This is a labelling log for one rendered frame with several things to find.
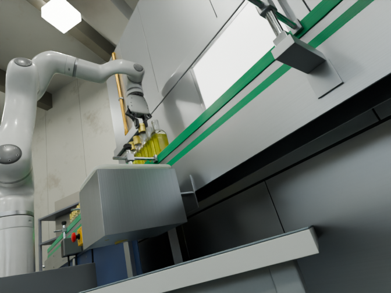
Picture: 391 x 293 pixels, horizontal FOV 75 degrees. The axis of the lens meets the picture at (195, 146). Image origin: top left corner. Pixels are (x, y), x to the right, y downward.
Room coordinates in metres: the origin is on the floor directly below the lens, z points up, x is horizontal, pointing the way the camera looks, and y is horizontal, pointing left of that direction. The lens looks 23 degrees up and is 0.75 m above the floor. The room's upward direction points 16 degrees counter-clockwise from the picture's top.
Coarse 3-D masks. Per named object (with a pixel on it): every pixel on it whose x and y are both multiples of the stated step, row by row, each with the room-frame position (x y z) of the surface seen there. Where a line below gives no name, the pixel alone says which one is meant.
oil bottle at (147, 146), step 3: (147, 138) 0.95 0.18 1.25; (144, 141) 0.97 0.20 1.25; (147, 141) 0.95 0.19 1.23; (144, 144) 0.97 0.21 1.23; (147, 144) 0.95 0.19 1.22; (150, 144) 0.94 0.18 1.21; (144, 147) 0.97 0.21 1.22; (147, 147) 0.95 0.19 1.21; (150, 147) 0.94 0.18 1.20; (144, 150) 0.97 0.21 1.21; (147, 150) 0.96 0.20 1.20; (150, 150) 0.94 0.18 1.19; (147, 153) 0.96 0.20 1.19; (150, 153) 0.94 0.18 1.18; (147, 156) 0.96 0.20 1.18; (150, 156) 0.95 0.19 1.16
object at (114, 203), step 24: (96, 192) 0.57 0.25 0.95; (120, 192) 0.58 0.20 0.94; (144, 192) 0.62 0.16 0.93; (168, 192) 0.67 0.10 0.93; (192, 192) 0.74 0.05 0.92; (96, 216) 0.58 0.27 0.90; (120, 216) 0.58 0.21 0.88; (144, 216) 0.62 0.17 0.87; (168, 216) 0.66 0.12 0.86; (96, 240) 0.59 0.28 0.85; (120, 240) 0.69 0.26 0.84
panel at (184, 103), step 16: (272, 0) 0.58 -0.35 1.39; (288, 16) 0.58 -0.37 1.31; (208, 48) 0.79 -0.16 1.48; (192, 80) 0.89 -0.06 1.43; (176, 96) 0.98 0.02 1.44; (192, 96) 0.91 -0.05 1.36; (160, 112) 1.10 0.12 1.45; (176, 112) 1.01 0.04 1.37; (192, 112) 0.93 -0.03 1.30; (160, 128) 1.12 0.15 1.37; (176, 128) 1.03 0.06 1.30
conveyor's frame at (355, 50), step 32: (384, 0) 0.31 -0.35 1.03; (352, 32) 0.36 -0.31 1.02; (384, 32) 0.33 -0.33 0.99; (352, 64) 0.37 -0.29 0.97; (384, 64) 0.35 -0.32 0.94; (288, 96) 0.46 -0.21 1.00; (352, 96) 0.39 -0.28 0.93; (384, 96) 0.45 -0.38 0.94; (224, 128) 0.60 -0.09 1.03; (256, 128) 0.54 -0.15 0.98; (288, 128) 0.49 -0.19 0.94; (320, 128) 0.55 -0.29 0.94; (192, 160) 0.72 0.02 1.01; (224, 160) 0.63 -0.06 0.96; (256, 160) 0.70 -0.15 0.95; (128, 256) 0.92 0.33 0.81
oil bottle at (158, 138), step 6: (156, 132) 0.90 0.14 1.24; (162, 132) 0.92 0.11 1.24; (150, 138) 0.93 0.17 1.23; (156, 138) 0.90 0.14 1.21; (162, 138) 0.91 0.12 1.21; (156, 144) 0.90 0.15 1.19; (162, 144) 0.91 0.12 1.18; (168, 144) 0.93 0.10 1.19; (156, 150) 0.91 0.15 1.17; (162, 150) 0.91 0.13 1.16
